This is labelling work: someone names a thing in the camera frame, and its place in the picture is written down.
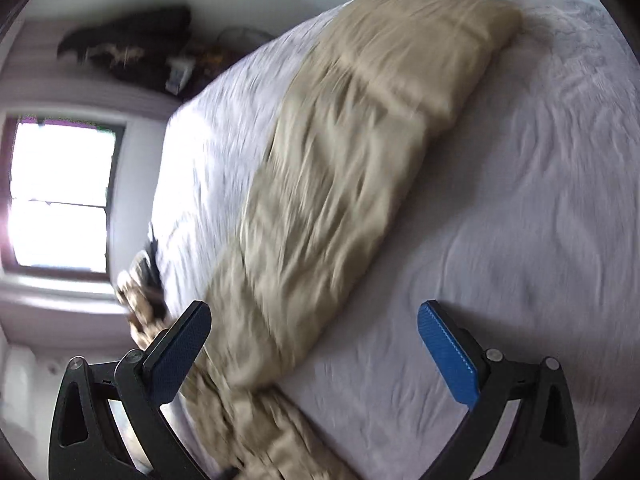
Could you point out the small dark object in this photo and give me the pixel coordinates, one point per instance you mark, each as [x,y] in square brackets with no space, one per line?
[152,270]

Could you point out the black printed garment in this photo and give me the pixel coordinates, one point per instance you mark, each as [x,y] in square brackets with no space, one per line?
[145,40]

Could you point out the window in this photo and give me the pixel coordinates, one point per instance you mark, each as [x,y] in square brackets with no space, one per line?
[60,170]

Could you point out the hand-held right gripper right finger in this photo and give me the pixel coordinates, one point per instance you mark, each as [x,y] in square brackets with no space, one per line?
[447,355]

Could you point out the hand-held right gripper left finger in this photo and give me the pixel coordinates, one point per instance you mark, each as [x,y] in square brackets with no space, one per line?
[175,355]

